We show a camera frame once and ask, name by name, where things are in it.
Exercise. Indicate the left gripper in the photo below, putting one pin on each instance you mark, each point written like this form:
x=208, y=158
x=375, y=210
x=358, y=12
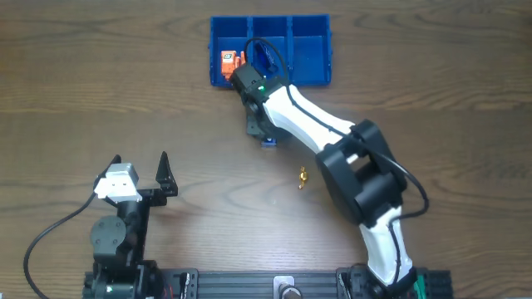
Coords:
x=153, y=197

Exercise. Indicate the orange candy box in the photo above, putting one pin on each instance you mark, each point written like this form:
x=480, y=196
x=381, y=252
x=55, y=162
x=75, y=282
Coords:
x=227, y=66
x=239, y=60

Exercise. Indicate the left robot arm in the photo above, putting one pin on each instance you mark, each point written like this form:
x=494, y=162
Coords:
x=108, y=238

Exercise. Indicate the gold wrapped candy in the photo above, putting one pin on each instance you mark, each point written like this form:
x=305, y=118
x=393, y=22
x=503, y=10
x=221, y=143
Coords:
x=302, y=177

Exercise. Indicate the blue tray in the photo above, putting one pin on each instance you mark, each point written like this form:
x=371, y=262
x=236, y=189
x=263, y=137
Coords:
x=309, y=54

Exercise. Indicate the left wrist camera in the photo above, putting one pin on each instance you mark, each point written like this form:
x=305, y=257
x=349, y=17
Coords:
x=118, y=182

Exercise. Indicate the mounting rail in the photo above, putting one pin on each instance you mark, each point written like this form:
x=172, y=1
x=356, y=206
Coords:
x=241, y=284

